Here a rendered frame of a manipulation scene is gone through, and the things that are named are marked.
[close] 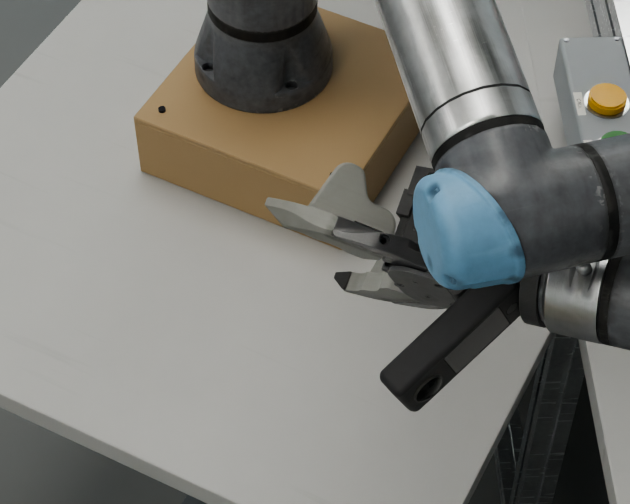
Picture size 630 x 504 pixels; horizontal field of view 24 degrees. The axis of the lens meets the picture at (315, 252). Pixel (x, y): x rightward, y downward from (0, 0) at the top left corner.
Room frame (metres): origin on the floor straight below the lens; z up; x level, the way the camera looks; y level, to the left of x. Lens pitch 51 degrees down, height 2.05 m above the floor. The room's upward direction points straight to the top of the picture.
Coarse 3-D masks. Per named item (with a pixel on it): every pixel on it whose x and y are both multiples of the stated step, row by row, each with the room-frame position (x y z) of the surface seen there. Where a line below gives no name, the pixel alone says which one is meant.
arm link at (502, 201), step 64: (384, 0) 0.73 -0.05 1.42; (448, 0) 0.71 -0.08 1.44; (448, 64) 0.67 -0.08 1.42; (512, 64) 0.67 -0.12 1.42; (448, 128) 0.63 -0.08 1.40; (512, 128) 0.62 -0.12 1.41; (448, 192) 0.58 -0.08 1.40; (512, 192) 0.58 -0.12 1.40; (576, 192) 0.58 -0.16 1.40; (448, 256) 0.55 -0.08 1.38; (512, 256) 0.55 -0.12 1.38; (576, 256) 0.56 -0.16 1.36
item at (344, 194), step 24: (336, 168) 0.70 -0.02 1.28; (360, 168) 0.71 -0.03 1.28; (336, 192) 0.69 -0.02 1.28; (360, 192) 0.69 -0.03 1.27; (288, 216) 0.67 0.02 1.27; (312, 216) 0.67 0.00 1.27; (336, 216) 0.67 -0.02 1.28; (360, 216) 0.67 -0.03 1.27; (384, 216) 0.68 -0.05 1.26; (336, 240) 0.66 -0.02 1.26
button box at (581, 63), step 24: (576, 48) 1.18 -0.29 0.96; (600, 48) 1.18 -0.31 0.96; (624, 48) 1.18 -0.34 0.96; (576, 72) 1.14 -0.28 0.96; (600, 72) 1.14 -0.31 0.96; (624, 72) 1.14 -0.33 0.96; (576, 96) 1.10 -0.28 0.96; (576, 120) 1.07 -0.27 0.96; (600, 120) 1.07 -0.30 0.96; (624, 120) 1.07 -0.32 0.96
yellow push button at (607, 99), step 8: (592, 88) 1.11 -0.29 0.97; (600, 88) 1.10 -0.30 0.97; (608, 88) 1.10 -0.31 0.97; (616, 88) 1.10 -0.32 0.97; (592, 96) 1.09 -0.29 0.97; (600, 96) 1.09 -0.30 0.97; (608, 96) 1.09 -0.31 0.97; (616, 96) 1.09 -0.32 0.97; (624, 96) 1.09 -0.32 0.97; (592, 104) 1.08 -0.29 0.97; (600, 104) 1.08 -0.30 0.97; (608, 104) 1.08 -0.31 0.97; (616, 104) 1.08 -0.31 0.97; (624, 104) 1.08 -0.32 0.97; (600, 112) 1.08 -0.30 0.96; (608, 112) 1.07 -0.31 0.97; (616, 112) 1.08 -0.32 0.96
